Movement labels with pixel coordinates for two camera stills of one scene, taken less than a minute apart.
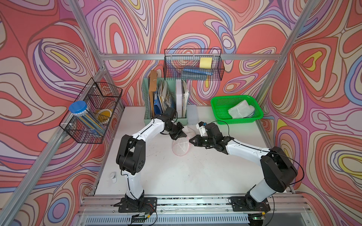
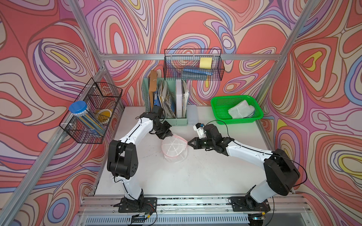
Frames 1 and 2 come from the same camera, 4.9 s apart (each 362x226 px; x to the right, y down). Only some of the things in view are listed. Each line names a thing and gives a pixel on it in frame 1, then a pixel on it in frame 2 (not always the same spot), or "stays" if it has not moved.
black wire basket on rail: (193, 64) stays
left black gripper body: (173, 128) to (161, 128)
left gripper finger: (178, 134) to (167, 133)
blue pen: (199, 71) stays
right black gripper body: (207, 141) stays
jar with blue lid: (79, 110) stays
